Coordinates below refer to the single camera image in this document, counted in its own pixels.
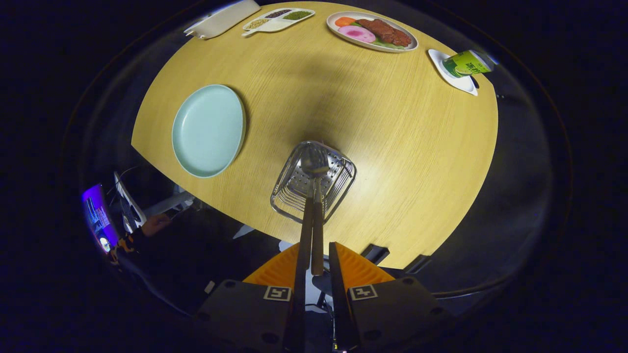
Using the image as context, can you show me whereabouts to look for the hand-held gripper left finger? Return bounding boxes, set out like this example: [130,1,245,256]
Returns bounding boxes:
[193,243,308,353]

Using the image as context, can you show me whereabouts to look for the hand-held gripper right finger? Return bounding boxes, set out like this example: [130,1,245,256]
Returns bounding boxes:
[329,241,450,353]

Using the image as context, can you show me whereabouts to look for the fork with wooden handle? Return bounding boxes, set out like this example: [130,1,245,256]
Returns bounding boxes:
[296,176,314,275]

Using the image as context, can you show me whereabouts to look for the metal wire basket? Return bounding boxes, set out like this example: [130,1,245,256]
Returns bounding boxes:
[270,140,357,225]

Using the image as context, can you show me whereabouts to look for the metal spoon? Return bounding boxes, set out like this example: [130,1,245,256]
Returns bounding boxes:
[300,145,330,276]

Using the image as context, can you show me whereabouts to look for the white metal bar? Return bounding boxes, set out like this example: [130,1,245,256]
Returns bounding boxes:
[145,190,197,219]

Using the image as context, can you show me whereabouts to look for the orange black sleeve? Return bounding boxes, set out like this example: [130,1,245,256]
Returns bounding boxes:
[109,231,143,263]

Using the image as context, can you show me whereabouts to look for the light teal plate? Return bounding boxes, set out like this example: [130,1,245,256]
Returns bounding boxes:
[171,84,247,178]

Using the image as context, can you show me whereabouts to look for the computer screen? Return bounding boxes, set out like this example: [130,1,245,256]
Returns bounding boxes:
[82,184,120,253]

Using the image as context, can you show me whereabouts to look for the white square coaster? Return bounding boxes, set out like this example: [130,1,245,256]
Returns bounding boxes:
[428,49,479,97]

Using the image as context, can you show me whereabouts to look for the pink ham slice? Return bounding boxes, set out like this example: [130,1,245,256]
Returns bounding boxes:
[338,25,376,44]

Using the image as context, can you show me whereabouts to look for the green label drink bottle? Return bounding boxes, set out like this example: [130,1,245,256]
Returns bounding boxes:
[442,49,496,79]

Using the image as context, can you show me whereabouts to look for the brown steak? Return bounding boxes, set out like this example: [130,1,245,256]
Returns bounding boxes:
[356,19,413,48]

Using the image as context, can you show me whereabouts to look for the white plate with food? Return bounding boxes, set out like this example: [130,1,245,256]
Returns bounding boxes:
[326,11,419,53]

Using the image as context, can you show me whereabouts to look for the white compartment tray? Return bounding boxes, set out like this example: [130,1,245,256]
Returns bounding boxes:
[241,8,315,37]

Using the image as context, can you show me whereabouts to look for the white toaster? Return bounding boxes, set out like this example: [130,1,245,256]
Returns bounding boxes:
[184,0,262,40]

